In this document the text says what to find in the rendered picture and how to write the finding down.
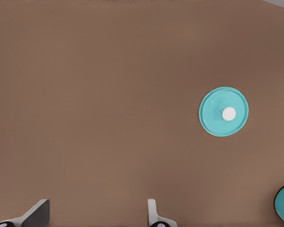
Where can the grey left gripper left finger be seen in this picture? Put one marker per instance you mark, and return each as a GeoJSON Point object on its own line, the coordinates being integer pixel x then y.
{"type": "Point", "coordinates": [35, 214]}

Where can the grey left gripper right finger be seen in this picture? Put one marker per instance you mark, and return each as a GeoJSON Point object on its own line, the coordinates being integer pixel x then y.
{"type": "Point", "coordinates": [153, 212]}

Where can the teal pot lid white knob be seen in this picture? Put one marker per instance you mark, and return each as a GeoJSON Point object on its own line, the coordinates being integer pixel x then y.
{"type": "Point", "coordinates": [223, 111]}

